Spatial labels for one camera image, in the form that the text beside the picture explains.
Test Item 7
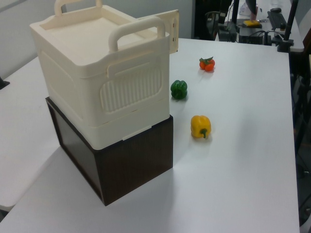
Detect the black computer keyboard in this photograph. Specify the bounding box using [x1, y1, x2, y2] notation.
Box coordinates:
[267, 11, 288, 32]

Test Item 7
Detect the black electronic equipment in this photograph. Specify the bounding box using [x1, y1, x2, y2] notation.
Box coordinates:
[239, 24, 273, 46]

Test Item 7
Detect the red tomato cluster with leaves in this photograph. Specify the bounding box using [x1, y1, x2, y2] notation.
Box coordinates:
[199, 56, 216, 72]

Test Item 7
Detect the black monitor pole with clamp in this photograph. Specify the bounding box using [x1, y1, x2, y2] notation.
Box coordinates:
[276, 0, 299, 52]

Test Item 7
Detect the dark brown wooden box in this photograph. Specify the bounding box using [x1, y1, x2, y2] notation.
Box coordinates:
[45, 97, 174, 207]

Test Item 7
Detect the cream plastic cabinet with handles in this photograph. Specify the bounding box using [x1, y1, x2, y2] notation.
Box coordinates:
[29, 0, 171, 150]

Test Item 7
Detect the person forearm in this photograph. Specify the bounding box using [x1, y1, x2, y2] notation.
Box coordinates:
[245, 0, 259, 21]

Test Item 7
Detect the green bell pepper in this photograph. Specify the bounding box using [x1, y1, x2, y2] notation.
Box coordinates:
[170, 80, 188, 100]

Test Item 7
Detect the yellow bell pepper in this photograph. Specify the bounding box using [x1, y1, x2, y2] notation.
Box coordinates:
[190, 115, 212, 139]

